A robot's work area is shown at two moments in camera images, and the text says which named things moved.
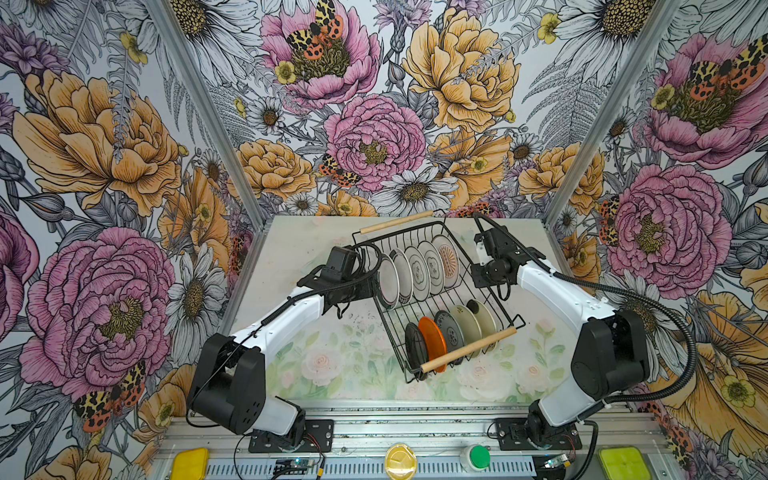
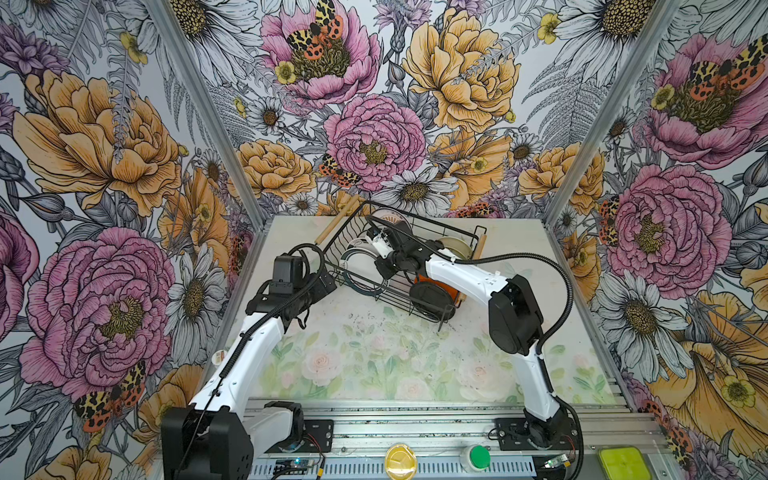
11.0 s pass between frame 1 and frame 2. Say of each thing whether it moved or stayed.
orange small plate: moved
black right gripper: moved
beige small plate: moved
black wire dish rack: moved
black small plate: moved
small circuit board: stayed
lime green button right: stayed
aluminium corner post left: stayed
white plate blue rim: moved
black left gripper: moved
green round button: stayed
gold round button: stayed
